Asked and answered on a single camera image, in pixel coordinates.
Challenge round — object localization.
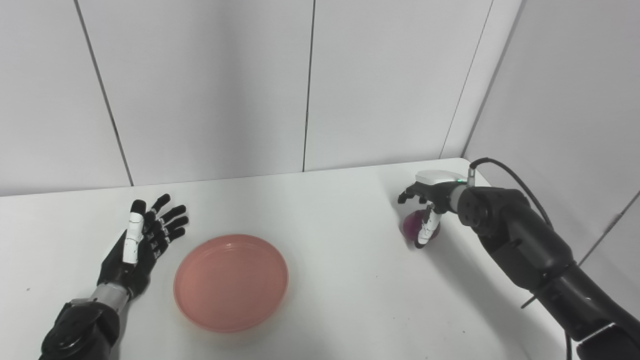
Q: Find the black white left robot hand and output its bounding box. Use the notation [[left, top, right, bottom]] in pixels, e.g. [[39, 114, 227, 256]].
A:
[[97, 193, 190, 301]]

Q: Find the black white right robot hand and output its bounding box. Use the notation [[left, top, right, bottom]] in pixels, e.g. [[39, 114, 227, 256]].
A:
[[397, 170, 468, 249]]

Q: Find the purple red onion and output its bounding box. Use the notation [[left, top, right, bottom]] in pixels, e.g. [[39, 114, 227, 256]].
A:
[[402, 210, 442, 242]]

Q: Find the pink round plate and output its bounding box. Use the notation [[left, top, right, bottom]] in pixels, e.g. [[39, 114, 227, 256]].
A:
[[173, 234, 289, 334]]

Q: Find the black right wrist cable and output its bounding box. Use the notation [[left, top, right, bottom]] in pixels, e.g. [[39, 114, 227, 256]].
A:
[[467, 157, 573, 360]]

